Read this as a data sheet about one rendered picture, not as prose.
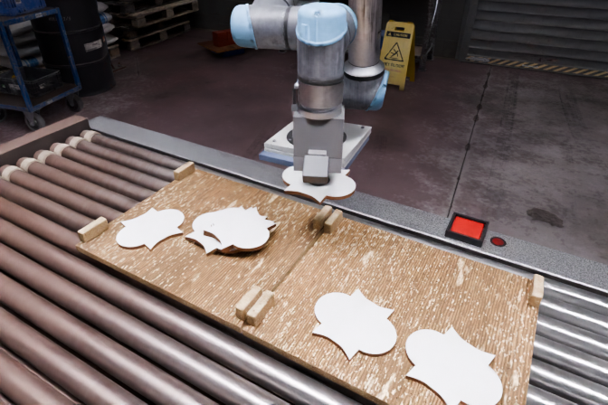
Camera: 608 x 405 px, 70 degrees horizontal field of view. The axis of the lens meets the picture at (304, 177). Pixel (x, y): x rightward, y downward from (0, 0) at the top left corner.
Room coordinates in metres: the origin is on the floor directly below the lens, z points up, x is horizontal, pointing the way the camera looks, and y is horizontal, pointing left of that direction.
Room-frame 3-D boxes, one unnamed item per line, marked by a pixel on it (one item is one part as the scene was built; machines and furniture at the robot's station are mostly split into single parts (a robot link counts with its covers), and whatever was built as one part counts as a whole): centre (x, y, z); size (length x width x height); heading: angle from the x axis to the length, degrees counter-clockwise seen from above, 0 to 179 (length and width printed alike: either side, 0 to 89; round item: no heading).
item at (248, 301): (0.50, 0.09, 0.95); 0.06 x 0.02 x 0.03; 151
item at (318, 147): (0.66, -0.02, 1.17); 0.12 x 0.09 x 0.16; 174
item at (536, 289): (0.53, -0.40, 0.95); 0.06 x 0.02 x 0.03; 150
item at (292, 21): (0.78, -0.04, 1.33); 0.11 x 0.11 x 0.08; 76
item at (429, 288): (0.51, -0.17, 0.93); 0.41 x 0.35 x 0.02; 60
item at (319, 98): (0.68, -0.02, 1.25); 0.08 x 0.08 x 0.05
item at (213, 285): (0.71, 0.20, 0.93); 0.41 x 0.35 x 0.02; 61
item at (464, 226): (0.73, -0.35, 0.92); 0.06 x 0.06 x 0.01; 61
